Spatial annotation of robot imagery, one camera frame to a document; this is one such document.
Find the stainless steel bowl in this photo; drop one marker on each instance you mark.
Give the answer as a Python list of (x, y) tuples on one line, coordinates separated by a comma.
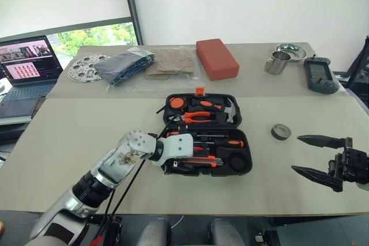
[(297, 51)]

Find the black and orange utility knife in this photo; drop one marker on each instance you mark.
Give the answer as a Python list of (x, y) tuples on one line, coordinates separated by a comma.
[(212, 164)]

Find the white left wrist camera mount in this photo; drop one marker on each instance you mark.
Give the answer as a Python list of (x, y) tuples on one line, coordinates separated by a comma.
[(177, 145)]

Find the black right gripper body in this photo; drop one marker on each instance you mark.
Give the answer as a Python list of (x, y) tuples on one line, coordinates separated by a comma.
[(354, 165)]

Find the open laptop computer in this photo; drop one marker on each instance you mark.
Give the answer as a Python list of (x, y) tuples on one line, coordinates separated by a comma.
[(27, 64)]

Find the black and orange screwdriver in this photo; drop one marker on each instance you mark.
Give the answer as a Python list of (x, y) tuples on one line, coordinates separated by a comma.
[(233, 143)]

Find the stainless steel cup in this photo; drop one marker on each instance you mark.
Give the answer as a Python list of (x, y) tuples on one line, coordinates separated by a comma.
[(276, 64)]

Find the orange test pen screwdriver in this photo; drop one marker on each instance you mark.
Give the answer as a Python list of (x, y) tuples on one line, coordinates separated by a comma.
[(200, 149)]

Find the dark window frame post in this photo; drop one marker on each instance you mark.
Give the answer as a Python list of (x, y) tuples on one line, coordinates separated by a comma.
[(132, 4)]

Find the dark cloth in plastic bag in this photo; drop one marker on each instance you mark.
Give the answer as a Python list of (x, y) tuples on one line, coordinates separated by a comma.
[(124, 66)]

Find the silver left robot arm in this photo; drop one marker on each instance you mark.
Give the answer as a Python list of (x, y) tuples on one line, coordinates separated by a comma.
[(115, 165)]

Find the red brick shaped box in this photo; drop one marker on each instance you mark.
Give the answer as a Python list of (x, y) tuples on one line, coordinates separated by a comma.
[(216, 58)]

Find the black and orange claw hammer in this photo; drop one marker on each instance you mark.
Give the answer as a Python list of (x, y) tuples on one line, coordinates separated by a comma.
[(209, 105)]

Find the black and orange tape measure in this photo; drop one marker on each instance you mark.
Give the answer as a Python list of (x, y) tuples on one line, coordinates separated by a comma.
[(177, 104)]

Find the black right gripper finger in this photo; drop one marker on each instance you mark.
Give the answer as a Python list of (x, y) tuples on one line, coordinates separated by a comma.
[(320, 175), (323, 141)]

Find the perforated round metal plate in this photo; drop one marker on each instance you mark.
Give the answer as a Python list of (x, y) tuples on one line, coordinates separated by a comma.
[(80, 68)]

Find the black handheld game console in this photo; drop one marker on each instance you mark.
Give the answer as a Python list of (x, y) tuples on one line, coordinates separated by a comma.
[(320, 74)]

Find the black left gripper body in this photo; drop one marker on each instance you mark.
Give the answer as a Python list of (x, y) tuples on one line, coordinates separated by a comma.
[(173, 166)]

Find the black tool case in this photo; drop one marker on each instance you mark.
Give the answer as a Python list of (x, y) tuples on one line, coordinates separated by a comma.
[(230, 130)]

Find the beige cloth in plastic bag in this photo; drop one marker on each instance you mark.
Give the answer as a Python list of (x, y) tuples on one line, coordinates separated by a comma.
[(173, 61)]

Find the black chair frame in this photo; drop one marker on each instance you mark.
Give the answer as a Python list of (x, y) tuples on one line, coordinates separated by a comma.
[(359, 67)]

